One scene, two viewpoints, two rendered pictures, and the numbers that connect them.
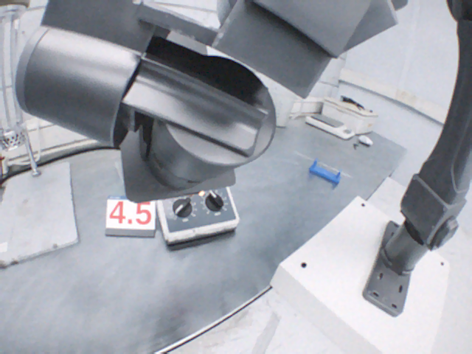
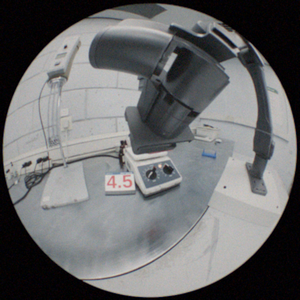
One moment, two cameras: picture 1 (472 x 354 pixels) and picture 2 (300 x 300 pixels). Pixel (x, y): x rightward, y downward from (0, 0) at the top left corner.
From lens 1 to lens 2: 0.11 m
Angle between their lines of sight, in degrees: 15
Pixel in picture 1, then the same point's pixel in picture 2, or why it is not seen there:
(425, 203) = (263, 138)
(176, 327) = (163, 241)
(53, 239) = (74, 196)
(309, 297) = (232, 201)
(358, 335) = (257, 209)
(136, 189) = (140, 137)
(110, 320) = (115, 243)
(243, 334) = (204, 233)
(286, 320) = (221, 219)
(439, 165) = (262, 119)
